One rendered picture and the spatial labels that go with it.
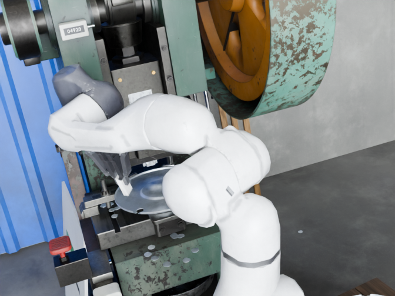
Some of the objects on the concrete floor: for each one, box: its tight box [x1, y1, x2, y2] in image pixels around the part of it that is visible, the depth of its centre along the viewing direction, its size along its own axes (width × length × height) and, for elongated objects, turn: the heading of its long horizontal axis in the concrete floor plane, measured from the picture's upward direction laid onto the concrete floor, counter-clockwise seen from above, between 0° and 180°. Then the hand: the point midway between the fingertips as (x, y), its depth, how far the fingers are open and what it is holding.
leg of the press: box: [55, 144, 113, 296], centre depth 197 cm, size 92×12×90 cm, turn 36°
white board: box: [62, 181, 88, 296], centre depth 217 cm, size 14×50×59 cm, turn 40°
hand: (123, 183), depth 148 cm, fingers closed
